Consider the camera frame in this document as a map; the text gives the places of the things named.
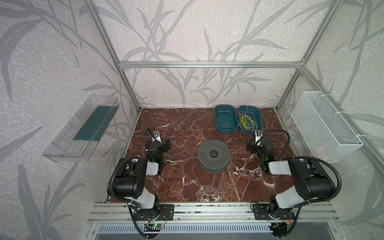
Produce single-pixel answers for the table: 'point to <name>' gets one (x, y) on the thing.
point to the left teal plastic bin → (226, 109)
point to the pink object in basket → (320, 154)
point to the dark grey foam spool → (213, 155)
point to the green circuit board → (155, 227)
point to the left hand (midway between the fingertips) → (160, 133)
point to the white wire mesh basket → (329, 138)
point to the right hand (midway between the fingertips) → (256, 135)
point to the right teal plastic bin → (255, 112)
